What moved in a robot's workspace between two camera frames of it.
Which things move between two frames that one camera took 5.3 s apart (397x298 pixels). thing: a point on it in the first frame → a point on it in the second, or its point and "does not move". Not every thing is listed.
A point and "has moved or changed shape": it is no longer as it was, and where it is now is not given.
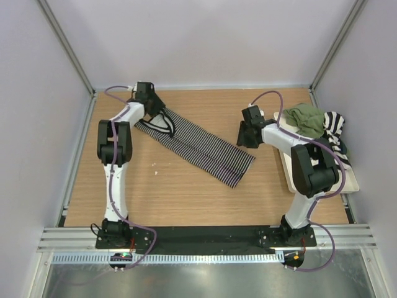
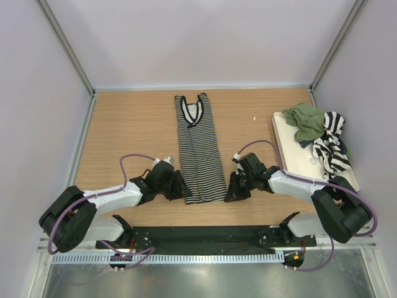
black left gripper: x=159 y=105 → x=181 y=190
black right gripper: x=242 y=141 → x=234 y=192
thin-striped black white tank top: x=197 y=144 has moved or changed shape
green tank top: x=309 y=120 does not move
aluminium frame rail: x=327 y=238 does not move
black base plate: x=209 y=238 does not move
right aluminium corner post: x=312 y=87 does not move
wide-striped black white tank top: x=333 y=123 does not move
